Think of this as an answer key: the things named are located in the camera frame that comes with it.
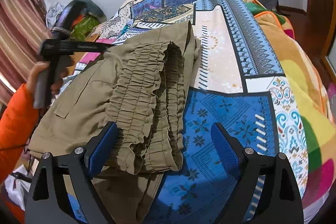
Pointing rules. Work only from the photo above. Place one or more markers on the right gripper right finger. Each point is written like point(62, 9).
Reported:
point(280, 200)

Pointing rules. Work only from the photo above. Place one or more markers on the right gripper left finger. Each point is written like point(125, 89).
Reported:
point(48, 200)

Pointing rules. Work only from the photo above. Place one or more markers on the olive green pants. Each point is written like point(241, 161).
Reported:
point(141, 86)

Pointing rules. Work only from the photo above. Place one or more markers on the person left hand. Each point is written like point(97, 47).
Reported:
point(33, 76)

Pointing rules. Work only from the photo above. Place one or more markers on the bamboo lap desk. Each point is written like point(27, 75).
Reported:
point(80, 49)

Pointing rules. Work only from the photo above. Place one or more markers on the green storage bag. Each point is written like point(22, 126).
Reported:
point(81, 30)

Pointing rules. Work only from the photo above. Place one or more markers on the pink cloth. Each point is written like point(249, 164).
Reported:
point(92, 56)

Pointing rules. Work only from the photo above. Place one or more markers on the striped pink curtain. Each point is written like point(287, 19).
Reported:
point(22, 31)

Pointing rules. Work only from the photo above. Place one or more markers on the light grey crumpled garment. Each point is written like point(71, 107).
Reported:
point(53, 14)

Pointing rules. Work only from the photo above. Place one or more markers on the grey neck pillow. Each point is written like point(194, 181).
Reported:
point(88, 7)

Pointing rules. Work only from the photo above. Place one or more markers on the orange multicolour fleece blanket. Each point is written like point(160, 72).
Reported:
point(312, 101)

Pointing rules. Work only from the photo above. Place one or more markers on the blue patchwork bedspread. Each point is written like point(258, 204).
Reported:
point(238, 81)

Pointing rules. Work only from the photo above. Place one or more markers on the brown wooden door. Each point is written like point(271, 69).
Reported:
point(319, 3)

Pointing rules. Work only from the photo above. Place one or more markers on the grey bag on floor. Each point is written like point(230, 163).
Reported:
point(272, 5)

